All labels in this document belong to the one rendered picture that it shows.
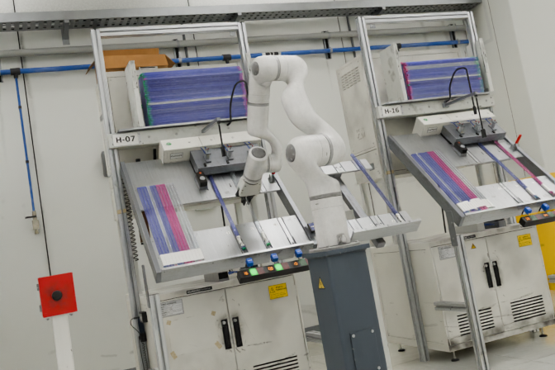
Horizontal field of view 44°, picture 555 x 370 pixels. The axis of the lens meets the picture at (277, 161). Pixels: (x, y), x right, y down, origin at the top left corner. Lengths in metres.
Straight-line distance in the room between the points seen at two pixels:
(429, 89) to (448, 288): 1.10
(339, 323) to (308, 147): 0.62
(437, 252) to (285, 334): 0.92
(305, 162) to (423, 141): 1.49
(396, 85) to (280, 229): 1.25
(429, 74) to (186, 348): 1.99
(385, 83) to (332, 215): 1.64
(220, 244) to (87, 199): 1.96
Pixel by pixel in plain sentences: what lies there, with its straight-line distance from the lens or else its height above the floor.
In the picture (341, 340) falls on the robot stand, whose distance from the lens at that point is 2.43.
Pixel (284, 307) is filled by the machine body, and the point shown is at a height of 0.45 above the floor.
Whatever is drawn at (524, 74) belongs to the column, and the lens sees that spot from 5.72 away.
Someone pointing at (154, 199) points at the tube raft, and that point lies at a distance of 3.04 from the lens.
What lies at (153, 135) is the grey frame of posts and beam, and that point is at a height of 1.35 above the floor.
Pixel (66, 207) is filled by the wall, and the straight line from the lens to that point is 4.68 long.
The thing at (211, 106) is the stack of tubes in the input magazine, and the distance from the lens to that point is 3.36.
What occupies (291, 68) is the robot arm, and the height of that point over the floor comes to 1.41.
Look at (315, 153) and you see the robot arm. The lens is 2.44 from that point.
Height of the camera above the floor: 0.78
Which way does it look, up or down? 6 degrees up
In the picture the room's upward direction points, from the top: 10 degrees counter-clockwise
